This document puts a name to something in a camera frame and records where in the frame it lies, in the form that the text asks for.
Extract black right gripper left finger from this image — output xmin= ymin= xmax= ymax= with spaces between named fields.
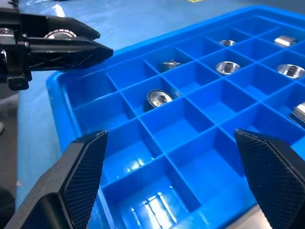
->
xmin=4 ymin=129 xmax=109 ymax=229

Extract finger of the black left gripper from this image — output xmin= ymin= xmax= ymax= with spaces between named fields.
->
xmin=28 ymin=38 xmax=114 ymax=72
xmin=20 ymin=13 xmax=101 ymax=40

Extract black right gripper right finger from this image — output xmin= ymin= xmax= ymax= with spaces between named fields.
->
xmin=234 ymin=129 xmax=305 ymax=229

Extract silver metal roller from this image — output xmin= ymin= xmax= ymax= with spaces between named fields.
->
xmin=288 ymin=102 xmax=305 ymax=125
xmin=160 ymin=59 xmax=183 ymax=71
xmin=274 ymin=34 xmax=297 ymax=47
xmin=43 ymin=28 xmax=77 ymax=40
xmin=214 ymin=61 xmax=242 ymax=76
xmin=218 ymin=39 xmax=237 ymax=47
xmin=143 ymin=89 xmax=181 ymax=112
xmin=276 ymin=63 xmax=305 ymax=79

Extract blue compartment tray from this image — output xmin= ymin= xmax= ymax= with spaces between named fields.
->
xmin=45 ymin=4 xmax=305 ymax=229

